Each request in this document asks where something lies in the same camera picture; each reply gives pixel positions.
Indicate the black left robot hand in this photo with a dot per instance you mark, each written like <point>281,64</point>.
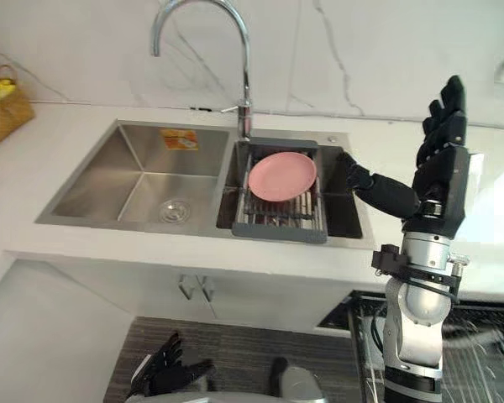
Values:
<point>168,369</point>

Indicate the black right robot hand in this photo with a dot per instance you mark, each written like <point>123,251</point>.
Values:
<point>441,176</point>

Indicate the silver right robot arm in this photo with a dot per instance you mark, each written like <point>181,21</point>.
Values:
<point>416,319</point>

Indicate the round sink button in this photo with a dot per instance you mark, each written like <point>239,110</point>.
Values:
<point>332,138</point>

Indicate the sink drain strainer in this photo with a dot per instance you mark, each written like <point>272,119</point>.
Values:
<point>175,208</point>

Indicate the grey sink drying rack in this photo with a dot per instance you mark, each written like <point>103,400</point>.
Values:
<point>277,210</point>

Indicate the stainless steel double sink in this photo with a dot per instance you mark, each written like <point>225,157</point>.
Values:
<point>143,184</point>

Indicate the white cabinet doors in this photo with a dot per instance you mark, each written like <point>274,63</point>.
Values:
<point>159,289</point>

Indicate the pink plate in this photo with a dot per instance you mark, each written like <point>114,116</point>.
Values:
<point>282,176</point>

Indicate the orange sticker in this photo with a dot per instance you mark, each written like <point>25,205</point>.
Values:
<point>178,139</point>

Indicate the chrome gooseneck faucet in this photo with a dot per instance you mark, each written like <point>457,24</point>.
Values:
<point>239,63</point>

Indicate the woven basket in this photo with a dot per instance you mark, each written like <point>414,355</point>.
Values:
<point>4,117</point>

